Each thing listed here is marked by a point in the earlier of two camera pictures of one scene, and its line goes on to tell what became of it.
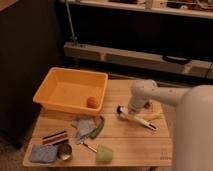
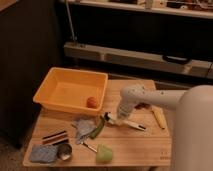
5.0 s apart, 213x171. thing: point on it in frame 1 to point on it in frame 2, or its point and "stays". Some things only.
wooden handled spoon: (121, 112) to (110, 118)
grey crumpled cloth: (84, 128) stays
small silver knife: (89, 147) stays
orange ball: (91, 102) stays
